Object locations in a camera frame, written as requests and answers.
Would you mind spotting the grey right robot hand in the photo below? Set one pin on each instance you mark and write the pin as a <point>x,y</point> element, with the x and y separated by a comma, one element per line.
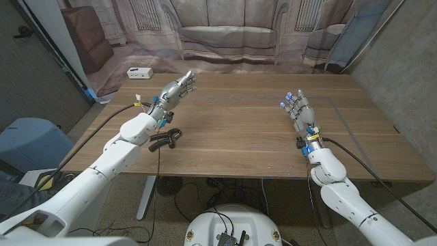
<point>305,116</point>

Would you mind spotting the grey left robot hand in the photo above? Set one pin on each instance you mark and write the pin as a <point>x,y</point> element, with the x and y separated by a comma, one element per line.
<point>172,94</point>

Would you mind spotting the black grip strengthener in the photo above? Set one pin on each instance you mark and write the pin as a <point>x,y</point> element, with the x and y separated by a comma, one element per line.
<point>160,145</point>

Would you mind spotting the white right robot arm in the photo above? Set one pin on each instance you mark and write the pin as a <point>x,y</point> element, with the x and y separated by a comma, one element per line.
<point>345,201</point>

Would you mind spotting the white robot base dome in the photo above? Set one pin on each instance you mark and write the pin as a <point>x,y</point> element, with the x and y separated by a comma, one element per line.
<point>239,222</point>

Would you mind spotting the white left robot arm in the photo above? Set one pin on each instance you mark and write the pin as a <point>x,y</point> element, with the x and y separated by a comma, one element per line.
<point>102,171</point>

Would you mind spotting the white box with ports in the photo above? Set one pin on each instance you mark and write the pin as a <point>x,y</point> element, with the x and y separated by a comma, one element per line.
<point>140,73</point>

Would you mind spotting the printed living room backdrop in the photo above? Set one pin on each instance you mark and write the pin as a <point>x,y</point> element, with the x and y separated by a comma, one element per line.
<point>225,34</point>

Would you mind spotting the blue tape piece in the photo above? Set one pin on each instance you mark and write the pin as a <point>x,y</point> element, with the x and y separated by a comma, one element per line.
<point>90,93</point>

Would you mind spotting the black round fan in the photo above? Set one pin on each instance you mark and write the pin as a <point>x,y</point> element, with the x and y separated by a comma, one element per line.
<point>169,186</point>

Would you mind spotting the white table leg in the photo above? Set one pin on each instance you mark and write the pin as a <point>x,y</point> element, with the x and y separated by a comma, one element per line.
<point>147,198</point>

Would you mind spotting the grey table leg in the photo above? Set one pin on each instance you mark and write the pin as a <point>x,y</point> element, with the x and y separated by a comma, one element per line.
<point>326,222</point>

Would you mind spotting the black power adapter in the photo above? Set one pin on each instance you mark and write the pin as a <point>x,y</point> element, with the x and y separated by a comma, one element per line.
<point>214,200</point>

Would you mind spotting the black computer module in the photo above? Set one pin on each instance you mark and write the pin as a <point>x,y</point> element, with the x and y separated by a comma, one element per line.
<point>227,239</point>

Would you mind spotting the blue-grey bin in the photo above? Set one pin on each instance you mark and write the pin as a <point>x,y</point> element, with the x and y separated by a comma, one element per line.
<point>30,140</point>

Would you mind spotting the black yellow foot pedal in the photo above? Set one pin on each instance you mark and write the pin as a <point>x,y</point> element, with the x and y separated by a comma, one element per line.
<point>46,182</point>

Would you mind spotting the white robot chest edge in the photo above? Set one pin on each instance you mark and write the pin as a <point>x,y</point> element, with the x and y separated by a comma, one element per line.
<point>68,242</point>

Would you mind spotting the person's leg in jeans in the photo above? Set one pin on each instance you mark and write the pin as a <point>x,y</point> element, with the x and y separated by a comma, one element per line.
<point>17,198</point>

